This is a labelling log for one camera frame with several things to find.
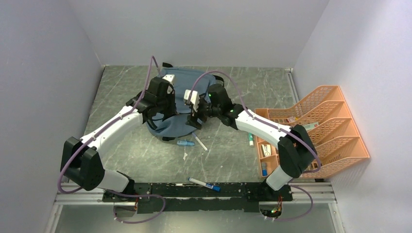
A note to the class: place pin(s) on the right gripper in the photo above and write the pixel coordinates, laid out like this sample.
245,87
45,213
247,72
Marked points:
192,119

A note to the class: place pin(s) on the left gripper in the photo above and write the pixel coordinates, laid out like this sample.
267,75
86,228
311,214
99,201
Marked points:
170,93

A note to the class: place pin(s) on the blue student backpack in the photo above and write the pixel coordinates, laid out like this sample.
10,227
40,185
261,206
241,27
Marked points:
175,126

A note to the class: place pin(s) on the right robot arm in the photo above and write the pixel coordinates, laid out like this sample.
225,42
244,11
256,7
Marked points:
295,148

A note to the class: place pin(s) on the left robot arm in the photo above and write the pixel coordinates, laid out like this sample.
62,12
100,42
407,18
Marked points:
81,158

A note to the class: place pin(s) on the white marker pen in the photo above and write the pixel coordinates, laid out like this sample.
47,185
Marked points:
200,142

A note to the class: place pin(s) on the white glue stick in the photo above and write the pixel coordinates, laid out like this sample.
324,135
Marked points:
251,139

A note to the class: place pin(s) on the orange desk organizer tray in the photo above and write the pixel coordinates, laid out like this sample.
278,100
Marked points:
268,159

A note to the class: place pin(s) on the blue capped marker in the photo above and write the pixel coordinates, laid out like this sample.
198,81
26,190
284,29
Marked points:
204,184

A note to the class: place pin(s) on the orange plastic file rack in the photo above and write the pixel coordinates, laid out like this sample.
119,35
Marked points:
336,138

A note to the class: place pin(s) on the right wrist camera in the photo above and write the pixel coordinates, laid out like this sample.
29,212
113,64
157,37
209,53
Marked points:
191,98

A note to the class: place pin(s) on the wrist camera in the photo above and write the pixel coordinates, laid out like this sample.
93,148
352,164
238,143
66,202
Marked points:
170,78
191,98

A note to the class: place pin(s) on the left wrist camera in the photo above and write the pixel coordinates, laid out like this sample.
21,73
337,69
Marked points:
170,78

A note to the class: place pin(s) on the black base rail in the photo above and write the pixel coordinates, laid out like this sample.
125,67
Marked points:
174,205

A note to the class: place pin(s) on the aluminium frame rail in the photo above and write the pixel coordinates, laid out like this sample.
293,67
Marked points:
252,191

